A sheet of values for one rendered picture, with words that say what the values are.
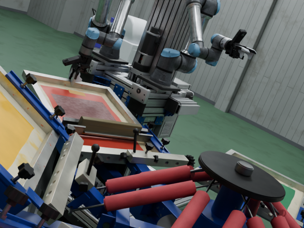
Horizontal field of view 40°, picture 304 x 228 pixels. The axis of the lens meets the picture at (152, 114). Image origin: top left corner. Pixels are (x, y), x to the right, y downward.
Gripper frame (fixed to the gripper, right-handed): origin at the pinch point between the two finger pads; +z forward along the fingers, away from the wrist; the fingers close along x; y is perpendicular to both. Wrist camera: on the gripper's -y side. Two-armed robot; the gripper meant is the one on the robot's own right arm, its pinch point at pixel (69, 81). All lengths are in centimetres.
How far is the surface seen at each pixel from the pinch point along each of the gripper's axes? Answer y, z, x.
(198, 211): -22, -29, -147
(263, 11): 583, -68, 421
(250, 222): -9, -33, -156
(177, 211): 1, -6, -122
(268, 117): 632, 121, 305
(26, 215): -55, 4, -112
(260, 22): 584, -45, 414
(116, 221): -35, -10, -131
